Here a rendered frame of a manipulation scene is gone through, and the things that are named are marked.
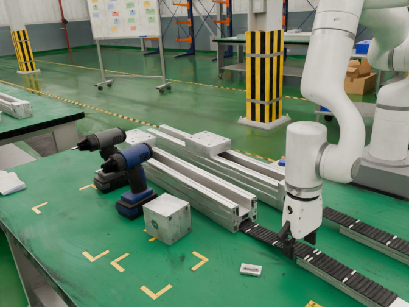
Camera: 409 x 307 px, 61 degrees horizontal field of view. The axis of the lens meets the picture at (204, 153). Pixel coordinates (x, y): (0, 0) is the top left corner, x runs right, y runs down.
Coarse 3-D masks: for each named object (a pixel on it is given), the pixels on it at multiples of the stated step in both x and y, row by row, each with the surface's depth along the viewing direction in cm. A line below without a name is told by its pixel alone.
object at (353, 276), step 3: (354, 270) 79; (351, 273) 78; (354, 273) 78; (357, 273) 78; (360, 273) 78; (348, 276) 78; (351, 276) 78; (354, 276) 78; (357, 276) 77; (345, 279) 77; (348, 279) 77; (351, 279) 77; (354, 279) 77; (342, 282) 76; (345, 282) 76; (348, 282) 76; (351, 282) 76; (348, 285) 75
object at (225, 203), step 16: (160, 160) 139; (176, 160) 130; (160, 176) 126; (176, 176) 118; (192, 176) 123; (208, 176) 116; (176, 192) 120; (192, 192) 112; (208, 192) 106; (224, 192) 111; (240, 192) 105; (208, 208) 108; (224, 208) 102; (240, 208) 104; (256, 208) 104; (224, 224) 102
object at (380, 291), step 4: (376, 288) 74; (380, 288) 74; (384, 288) 74; (372, 292) 73; (376, 292) 73; (380, 292) 73; (384, 292) 73; (368, 296) 72; (372, 296) 72; (376, 296) 72; (380, 296) 72; (372, 300) 71; (376, 300) 71
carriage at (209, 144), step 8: (192, 136) 141; (200, 136) 140; (208, 136) 140; (216, 136) 139; (192, 144) 138; (200, 144) 133; (208, 144) 132; (216, 144) 131; (224, 144) 134; (200, 152) 135; (208, 152) 131; (216, 152) 132
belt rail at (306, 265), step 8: (304, 264) 85; (312, 272) 84; (320, 272) 83; (328, 280) 80; (336, 280) 79; (344, 288) 77; (352, 296) 76; (360, 296) 75; (368, 304) 73; (376, 304) 72; (392, 304) 70; (400, 304) 70; (408, 304) 70
